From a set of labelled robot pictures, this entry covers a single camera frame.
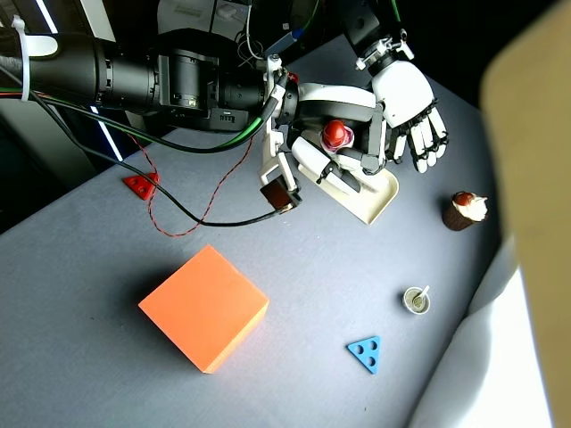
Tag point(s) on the small toy soup cup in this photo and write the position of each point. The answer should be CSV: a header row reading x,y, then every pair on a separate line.
x,y
417,304

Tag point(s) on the small white spoon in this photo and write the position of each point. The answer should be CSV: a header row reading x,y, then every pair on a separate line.
x,y
424,293

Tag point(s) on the tan blurred board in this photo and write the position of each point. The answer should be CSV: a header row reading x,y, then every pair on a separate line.
x,y
535,178

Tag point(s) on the toy cupcake with strawberry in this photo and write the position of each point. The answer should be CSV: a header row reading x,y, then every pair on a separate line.
x,y
464,211

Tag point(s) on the orange foam block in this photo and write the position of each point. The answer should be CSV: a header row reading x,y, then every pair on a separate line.
x,y
201,303

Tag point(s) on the grey table cloth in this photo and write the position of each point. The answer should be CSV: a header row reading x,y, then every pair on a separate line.
x,y
334,276

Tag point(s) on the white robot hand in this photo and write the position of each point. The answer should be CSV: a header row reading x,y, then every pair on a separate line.
x,y
339,96
401,93

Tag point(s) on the cream plastic dustpan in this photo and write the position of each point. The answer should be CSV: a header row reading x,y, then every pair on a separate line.
x,y
379,200

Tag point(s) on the blue triangle block with holes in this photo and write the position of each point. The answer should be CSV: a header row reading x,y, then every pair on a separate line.
x,y
368,352

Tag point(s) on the red triangle block with holes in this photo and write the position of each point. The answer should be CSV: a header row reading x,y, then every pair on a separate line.
x,y
143,185

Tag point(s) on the white zip tie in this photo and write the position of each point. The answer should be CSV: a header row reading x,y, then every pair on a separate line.
x,y
27,49

